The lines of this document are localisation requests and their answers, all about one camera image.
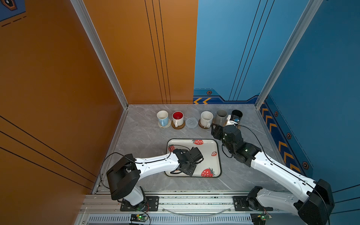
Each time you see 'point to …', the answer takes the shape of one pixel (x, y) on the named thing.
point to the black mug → (237, 114)
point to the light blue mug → (163, 117)
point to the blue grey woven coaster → (191, 123)
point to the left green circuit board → (138, 217)
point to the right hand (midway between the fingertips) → (214, 126)
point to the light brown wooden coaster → (178, 127)
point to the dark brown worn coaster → (200, 125)
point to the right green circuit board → (258, 219)
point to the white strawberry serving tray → (210, 166)
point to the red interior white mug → (178, 117)
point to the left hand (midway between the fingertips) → (190, 168)
